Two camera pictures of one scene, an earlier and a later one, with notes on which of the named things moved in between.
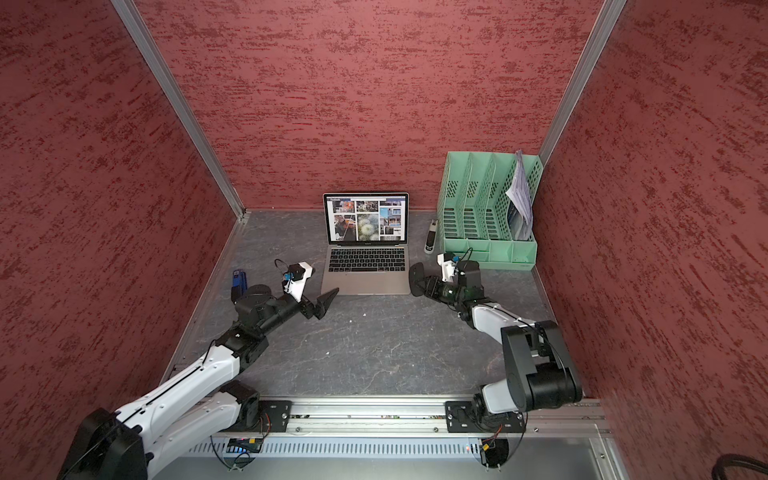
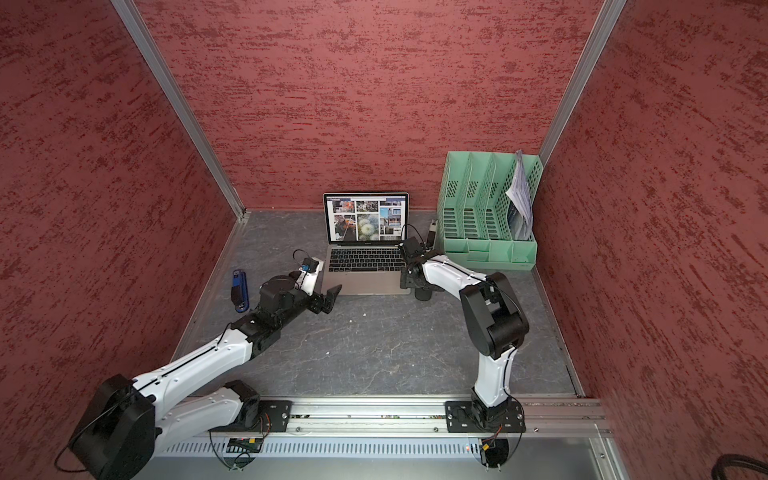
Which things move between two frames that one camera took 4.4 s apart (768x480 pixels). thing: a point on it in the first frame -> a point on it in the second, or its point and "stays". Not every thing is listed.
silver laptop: [366, 234] stays
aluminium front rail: [402, 416] stays
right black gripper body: [447, 292] -> [409, 277]
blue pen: [239, 279] stays
